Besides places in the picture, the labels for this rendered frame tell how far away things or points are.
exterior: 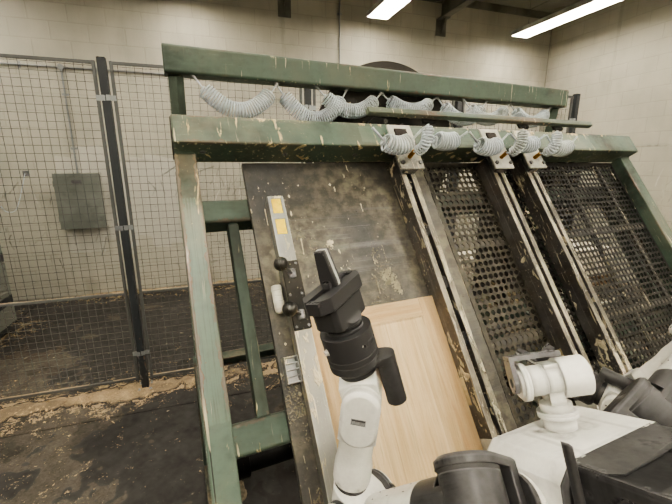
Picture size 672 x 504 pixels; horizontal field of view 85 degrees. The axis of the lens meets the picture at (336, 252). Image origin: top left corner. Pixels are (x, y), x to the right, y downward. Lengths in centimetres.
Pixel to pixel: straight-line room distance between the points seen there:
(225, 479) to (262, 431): 15
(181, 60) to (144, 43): 425
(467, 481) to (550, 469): 13
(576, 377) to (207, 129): 107
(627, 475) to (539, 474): 10
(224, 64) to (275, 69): 20
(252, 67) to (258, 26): 433
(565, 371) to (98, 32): 584
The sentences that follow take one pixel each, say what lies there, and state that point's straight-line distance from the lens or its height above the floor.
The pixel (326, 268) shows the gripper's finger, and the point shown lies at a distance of 57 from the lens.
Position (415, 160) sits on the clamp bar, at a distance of 138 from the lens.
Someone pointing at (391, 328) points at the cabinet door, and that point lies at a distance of 116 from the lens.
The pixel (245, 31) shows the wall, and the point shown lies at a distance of 594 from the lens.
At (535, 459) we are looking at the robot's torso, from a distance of 69.
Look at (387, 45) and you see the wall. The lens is 651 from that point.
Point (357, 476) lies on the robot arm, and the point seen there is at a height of 123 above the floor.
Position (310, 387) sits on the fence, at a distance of 102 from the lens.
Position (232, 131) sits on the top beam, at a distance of 121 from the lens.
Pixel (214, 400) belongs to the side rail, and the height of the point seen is 124.
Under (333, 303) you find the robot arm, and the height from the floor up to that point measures 157.
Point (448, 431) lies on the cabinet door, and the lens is 122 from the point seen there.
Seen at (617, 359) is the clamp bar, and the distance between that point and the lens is 169.
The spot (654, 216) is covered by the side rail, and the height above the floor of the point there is 152.
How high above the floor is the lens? 178
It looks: 14 degrees down
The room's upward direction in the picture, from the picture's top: straight up
